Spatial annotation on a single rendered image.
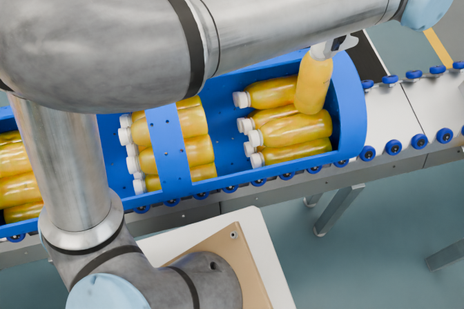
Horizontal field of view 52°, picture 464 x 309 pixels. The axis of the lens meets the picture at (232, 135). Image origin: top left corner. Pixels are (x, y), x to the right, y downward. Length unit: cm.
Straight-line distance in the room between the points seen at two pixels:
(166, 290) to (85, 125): 27
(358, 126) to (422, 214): 135
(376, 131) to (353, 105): 33
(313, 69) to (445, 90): 64
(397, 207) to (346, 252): 34
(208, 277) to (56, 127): 35
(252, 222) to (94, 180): 45
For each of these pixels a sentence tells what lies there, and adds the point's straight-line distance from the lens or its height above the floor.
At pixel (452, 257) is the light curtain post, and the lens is 211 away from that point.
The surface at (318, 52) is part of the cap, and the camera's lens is 94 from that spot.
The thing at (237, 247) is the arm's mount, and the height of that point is 132.
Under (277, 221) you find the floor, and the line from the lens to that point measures 219.
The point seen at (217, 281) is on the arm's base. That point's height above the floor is 134.
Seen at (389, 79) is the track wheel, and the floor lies 98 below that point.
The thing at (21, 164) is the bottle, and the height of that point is 117.
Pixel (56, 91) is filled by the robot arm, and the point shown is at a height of 179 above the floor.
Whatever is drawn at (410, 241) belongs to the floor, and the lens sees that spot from 232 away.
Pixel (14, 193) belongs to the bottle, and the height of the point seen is 113.
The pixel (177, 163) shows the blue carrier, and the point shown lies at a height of 118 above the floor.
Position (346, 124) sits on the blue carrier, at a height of 119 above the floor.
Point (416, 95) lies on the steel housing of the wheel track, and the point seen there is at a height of 93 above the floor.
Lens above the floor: 209
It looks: 64 degrees down
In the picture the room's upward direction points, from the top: 4 degrees clockwise
